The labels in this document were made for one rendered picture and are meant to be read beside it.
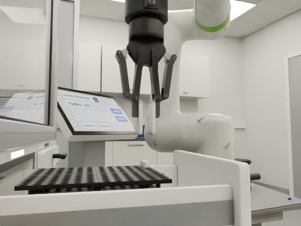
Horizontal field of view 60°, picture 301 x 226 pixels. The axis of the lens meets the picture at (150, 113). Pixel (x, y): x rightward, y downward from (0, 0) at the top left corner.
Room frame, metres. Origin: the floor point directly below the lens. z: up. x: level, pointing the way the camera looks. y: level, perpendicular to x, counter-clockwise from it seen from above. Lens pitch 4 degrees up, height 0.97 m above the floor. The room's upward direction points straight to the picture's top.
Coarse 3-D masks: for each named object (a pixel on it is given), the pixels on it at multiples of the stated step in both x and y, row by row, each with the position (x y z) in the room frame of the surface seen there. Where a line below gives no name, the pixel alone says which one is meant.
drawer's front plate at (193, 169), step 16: (176, 160) 0.63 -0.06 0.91; (192, 160) 0.54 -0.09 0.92; (208, 160) 0.46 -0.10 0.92; (224, 160) 0.42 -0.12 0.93; (192, 176) 0.54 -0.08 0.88; (208, 176) 0.47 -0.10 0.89; (224, 176) 0.41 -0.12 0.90; (240, 176) 0.37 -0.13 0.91; (240, 192) 0.37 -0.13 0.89; (240, 208) 0.37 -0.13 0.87; (240, 224) 0.37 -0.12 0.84
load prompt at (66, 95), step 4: (60, 92) 1.26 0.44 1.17; (64, 92) 1.29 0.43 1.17; (68, 92) 1.31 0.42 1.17; (64, 96) 1.26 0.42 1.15; (68, 96) 1.28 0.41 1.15; (72, 96) 1.31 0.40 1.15; (76, 96) 1.34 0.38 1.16; (80, 96) 1.37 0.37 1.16; (84, 96) 1.40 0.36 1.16; (88, 96) 1.43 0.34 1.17; (92, 96) 1.46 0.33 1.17; (84, 100) 1.37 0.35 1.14; (88, 100) 1.40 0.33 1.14; (92, 100) 1.43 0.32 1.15; (96, 100) 1.46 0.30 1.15; (100, 100) 1.49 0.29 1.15
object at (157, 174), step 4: (144, 168) 0.53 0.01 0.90; (148, 168) 0.53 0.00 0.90; (152, 172) 0.49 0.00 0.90; (156, 172) 0.48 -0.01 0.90; (156, 176) 0.43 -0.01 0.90; (160, 176) 0.43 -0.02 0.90; (164, 176) 0.43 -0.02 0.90; (160, 180) 0.40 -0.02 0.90; (164, 180) 0.41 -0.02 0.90; (168, 180) 0.41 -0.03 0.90
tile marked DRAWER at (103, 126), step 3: (99, 123) 1.32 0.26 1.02; (102, 123) 1.34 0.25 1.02; (105, 123) 1.36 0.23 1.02; (108, 123) 1.38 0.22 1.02; (99, 126) 1.30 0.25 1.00; (102, 126) 1.32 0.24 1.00; (105, 126) 1.34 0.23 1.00; (108, 126) 1.36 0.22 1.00; (102, 129) 1.30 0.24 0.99; (105, 129) 1.32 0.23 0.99; (108, 129) 1.34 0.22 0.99; (111, 129) 1.36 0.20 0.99
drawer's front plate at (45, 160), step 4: (48, 148) 0.71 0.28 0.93; (52, 148) 0.73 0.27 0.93; (56, 148) 0.83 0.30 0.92; (40, 152) 0.61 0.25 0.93; (44, 152) 0.61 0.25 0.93; (48, 152) 0.66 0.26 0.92; (52, 152) 0.74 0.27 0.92; (56, 152) 0.83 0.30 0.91; (40, 156) 0.60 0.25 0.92; (44, 156) 0.61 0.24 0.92; (48, 156) 0.66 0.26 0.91; (40, 160) 0.60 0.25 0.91; (44, 160) 0.61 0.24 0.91; (48, 160) 0.66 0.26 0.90; (52, 160) 0.74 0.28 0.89; (56, 160) 0.84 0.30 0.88; (40, 164) 0.60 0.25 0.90; (44, 164) 0.61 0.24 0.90; (48, 164) 0.66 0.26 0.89; (52, 164) 0.74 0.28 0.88; (40, 168) 0.60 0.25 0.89; (44, 168) 0.61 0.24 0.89
